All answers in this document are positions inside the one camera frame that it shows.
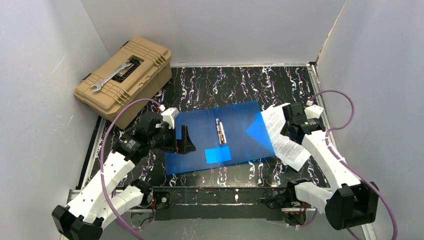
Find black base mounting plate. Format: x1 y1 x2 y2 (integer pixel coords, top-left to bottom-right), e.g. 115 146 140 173
120 187 319 222

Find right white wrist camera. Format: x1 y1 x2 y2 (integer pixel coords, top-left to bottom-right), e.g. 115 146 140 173
304 100 324 119

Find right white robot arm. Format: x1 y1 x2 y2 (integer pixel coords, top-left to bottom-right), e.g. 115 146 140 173
280 103 378 230

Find tan plastic toolbox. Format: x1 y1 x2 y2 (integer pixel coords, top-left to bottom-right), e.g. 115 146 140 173
74 36 172 130

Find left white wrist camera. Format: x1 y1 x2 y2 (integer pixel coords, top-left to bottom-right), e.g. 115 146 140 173
159 105 180 129

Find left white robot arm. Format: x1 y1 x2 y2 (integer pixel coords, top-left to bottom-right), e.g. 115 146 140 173
51 107 196 240

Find silver folder clip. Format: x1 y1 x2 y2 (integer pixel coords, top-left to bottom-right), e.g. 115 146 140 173
215 118 227 145

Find blue plastic folder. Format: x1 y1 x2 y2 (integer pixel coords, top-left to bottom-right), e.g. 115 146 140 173
165 100 275 175

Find silver open-end wrench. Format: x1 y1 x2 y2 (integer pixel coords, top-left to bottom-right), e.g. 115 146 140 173
90 60 132 93

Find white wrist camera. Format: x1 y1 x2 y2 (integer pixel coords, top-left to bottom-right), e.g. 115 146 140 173
159 105 180 129
304 100 324 119

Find white printed paper files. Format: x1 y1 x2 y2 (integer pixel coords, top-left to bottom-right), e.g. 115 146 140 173
261 103 311 172

